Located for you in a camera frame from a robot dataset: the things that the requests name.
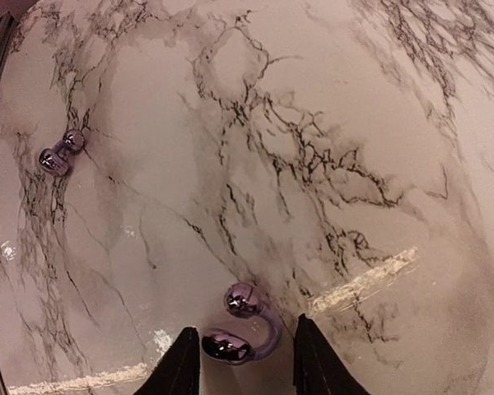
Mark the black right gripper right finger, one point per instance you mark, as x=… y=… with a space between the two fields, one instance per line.
x=317 y=369

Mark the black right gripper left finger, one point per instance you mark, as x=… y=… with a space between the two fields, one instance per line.
x=178 y=371

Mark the purple earbud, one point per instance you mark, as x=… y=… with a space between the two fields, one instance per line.
x=252 y=333
x=56 y=160

